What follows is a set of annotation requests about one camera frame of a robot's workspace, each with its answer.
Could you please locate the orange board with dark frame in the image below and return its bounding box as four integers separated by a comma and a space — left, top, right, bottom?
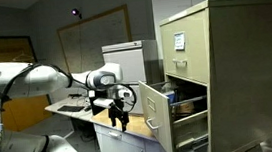
0, 30, 55, 134

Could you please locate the white paper label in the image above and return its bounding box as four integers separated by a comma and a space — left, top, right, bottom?
172, 31, 188, 52

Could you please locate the grey metal filing cabinet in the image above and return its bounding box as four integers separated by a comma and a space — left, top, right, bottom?
101, 38, 165, 119

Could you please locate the black keyboard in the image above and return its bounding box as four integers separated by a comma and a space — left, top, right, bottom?
57, 103, 86, 115

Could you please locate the blue item inside drawer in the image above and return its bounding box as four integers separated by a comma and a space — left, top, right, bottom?
164, 90, 179, 105

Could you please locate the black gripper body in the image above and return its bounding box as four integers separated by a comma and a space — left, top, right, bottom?
106, 101, 130, 124

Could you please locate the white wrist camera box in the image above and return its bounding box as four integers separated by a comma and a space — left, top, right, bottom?
92, 95, 117, 111

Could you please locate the low cabinet with wooden top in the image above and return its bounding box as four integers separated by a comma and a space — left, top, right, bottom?
90, 102, 171, 152

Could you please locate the black camera with purple light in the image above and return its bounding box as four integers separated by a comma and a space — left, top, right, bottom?
70, 7, 83, 21

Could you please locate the beige labelled cabinet drawer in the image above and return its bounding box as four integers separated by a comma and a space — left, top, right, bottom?
158, 8, 216, 88

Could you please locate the wood-framed whiteboard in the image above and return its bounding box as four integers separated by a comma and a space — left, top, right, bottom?
54, 3, 135, 76

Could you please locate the beige metal filing cabinet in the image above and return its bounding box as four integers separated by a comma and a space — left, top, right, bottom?
157, 0, 272, 152

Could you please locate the white desk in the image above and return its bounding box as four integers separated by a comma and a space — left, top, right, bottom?
43, 93, 95, 128

